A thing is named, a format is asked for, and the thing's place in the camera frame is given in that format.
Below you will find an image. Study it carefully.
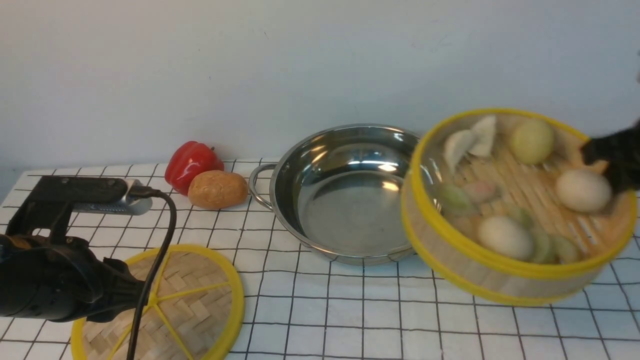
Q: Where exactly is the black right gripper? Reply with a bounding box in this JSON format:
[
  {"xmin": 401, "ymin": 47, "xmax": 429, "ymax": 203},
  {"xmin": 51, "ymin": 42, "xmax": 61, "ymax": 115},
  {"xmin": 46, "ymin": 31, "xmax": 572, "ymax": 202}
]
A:
[{"xmin": 580, "ymin": 120, "xmax": 640, "ymax": 193}]

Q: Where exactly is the red bell pepper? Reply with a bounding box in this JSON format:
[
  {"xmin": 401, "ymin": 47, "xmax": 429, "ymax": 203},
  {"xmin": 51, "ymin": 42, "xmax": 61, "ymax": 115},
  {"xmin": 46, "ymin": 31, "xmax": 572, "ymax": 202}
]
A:
[{"xmin": 164, "ymin": 141, "xmax": 226, "ymax": 196}]

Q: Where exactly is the white round bun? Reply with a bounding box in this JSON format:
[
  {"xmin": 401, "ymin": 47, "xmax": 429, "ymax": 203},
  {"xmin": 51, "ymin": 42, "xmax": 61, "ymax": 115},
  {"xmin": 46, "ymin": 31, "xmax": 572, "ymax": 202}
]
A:
[
  {"xmin": 477, "ymin": 216, "xmax": 535, "ymax": 262},
  {"xmin": 555, "ymin": 168, "xmax": 613, "ymax": 214}
]

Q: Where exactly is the green round bun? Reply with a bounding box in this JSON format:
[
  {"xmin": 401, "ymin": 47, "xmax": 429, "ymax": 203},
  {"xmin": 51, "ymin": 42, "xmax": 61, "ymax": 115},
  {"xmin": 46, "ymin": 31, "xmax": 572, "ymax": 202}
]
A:
[{"xmin": 509, "ymin": 119, "xmax": 555, "ymax": 166}]

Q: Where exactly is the pink dumpling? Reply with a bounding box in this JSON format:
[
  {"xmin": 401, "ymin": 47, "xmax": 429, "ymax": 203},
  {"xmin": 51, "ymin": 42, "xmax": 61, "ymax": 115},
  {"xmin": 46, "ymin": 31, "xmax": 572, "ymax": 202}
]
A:
[{"xmin": 462, "ymin": 180, "xmax": 499, "ymax": 204}]

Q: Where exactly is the white round bun front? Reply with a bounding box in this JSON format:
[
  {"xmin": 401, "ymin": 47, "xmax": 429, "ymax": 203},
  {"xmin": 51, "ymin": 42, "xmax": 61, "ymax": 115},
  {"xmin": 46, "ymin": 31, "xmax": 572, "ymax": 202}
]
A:
[{"xmin": 477, "ymin": 216, "xmax": 535, "ymax": 262}]

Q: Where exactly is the green dumpling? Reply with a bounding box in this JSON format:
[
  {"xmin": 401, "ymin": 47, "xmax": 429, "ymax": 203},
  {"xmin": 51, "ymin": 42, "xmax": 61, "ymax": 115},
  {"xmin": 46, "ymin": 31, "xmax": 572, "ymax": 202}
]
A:
[
  {"xmin": 437, "ymin": 184, "xmax": 477, "ymax": 216},
  {"xmin": 506, "ymin": 205, "xmax": 585, "ymax": 264}
]

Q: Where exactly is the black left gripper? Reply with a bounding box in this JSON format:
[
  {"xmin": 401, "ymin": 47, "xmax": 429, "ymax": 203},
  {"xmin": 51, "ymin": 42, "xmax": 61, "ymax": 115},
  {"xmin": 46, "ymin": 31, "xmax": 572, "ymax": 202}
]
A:
[{"xmin": 0, "ymin": 235, "xmax": 149, "ymax": 323}]

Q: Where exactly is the white checkered tablecloth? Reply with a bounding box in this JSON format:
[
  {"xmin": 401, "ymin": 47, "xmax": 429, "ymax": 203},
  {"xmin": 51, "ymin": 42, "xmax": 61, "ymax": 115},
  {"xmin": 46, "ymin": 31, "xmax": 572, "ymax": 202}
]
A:
[{"xmin": 1, "ymin": 164, "xmax": 639, "ymax": 360}]

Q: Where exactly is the green dumpling front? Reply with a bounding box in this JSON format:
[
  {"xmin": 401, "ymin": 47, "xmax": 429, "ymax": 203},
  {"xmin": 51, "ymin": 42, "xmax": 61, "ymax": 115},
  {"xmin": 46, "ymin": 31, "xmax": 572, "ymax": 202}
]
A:
[{"xmin": 506, "ymin": 205, "xmax": 585, "ymax": 264}]

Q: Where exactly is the brown potato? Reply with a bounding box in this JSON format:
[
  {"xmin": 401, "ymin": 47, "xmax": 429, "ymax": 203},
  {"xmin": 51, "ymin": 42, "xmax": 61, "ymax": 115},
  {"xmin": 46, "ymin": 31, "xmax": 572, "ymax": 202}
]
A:
[{"xmin": 187, "ymin": 170, "xmax": 249, "ymax": 210}]

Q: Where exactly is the white dumpling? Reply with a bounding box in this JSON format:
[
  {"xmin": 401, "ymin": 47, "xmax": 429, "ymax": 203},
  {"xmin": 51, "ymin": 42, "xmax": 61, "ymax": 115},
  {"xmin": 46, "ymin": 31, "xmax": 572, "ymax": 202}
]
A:
[{"xmin": 443, "ymin": 115, "xmax": 498, "ymax": 173}]

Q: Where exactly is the green dumpling left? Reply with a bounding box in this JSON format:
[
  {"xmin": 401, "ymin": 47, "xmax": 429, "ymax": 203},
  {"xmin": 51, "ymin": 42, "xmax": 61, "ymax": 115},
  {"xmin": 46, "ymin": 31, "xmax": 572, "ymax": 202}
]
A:
[{"xmin": 437, "ymin": 184, "xmax": 477, "ymax": 216}]

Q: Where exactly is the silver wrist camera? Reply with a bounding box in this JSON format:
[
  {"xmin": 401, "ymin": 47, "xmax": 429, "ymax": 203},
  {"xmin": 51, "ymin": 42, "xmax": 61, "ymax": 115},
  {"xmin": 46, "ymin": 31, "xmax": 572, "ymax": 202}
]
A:
[{"xmin": 5, "ymin": 176, "xmax": 154, "ymax": 238}]

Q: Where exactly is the bamboo steamer basket yellow rim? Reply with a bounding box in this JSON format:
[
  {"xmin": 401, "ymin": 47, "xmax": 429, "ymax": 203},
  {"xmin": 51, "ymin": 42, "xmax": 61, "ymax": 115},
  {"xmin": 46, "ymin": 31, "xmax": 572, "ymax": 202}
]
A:
[{"xmin": 402, "ymin": 108, "xmax": 638, "ymax": 306}]

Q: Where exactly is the white round bun right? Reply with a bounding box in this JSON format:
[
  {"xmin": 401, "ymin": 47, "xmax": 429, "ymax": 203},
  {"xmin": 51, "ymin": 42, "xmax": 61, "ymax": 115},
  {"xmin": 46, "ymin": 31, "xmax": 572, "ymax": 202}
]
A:
[{"xmin": 555, "ymin": 168, "xmax": 613, "ymax": 214}]

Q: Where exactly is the woven bamboo steamer lid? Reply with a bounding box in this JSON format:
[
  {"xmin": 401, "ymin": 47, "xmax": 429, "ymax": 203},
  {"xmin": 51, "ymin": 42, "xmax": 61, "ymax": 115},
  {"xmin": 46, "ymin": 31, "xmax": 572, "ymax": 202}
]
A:
[{"xmin": 70, "ymin": 244, "xmax": 245, "ymax": 360}]

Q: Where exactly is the stainless steel pot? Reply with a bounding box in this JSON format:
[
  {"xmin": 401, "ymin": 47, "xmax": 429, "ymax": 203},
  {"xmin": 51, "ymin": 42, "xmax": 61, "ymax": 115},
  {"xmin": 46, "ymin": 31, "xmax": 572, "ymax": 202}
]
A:
[{"xmin": 247, "ymin": 123, "xmax": 419, "ymax": 266}]

